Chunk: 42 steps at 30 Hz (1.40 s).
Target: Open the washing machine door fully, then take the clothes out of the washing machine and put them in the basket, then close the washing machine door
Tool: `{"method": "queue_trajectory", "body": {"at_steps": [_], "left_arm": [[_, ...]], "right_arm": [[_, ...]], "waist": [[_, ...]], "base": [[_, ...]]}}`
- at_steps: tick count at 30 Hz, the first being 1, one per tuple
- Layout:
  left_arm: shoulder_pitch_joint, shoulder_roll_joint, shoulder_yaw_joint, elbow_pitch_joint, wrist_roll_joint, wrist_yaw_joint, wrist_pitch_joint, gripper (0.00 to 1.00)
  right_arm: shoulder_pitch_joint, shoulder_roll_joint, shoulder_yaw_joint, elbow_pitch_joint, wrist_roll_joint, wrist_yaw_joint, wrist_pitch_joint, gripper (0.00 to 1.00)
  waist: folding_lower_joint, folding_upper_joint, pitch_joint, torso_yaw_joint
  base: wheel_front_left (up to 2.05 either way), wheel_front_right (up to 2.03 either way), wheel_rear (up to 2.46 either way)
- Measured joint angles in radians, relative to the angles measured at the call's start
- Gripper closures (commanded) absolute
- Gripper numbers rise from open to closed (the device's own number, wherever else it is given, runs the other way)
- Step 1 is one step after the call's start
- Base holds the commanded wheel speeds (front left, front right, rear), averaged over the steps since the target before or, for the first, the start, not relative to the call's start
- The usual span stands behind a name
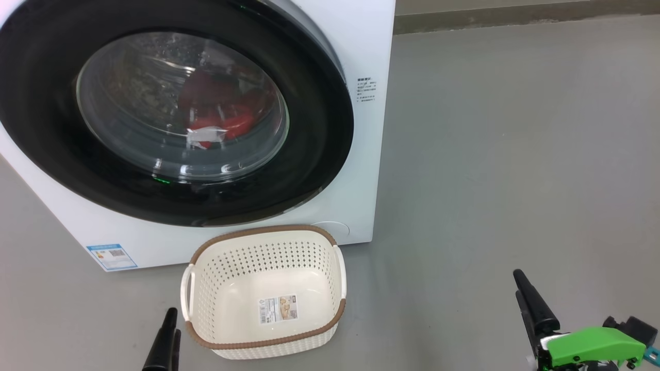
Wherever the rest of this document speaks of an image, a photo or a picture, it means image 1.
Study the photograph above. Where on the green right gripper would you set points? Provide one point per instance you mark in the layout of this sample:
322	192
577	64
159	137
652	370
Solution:
593	348

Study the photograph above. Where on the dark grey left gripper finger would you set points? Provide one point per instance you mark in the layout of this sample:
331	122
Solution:
164	350
177	355

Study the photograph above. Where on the red and white garment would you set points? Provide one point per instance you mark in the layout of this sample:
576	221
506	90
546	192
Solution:
227	111

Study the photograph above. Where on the black round washer door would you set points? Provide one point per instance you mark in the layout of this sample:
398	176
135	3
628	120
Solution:
309	129

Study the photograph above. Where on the cream basket with brown rim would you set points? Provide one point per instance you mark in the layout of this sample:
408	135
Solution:
309	330

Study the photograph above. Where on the white front-load washing machine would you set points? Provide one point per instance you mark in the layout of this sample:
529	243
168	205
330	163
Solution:
361	31

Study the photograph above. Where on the paper product label sticker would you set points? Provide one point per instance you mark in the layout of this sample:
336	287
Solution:
278	309

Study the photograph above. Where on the round white filter cover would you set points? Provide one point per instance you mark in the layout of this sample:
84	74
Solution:
335	229

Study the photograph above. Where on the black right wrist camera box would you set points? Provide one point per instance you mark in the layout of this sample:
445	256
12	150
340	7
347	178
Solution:
637	330

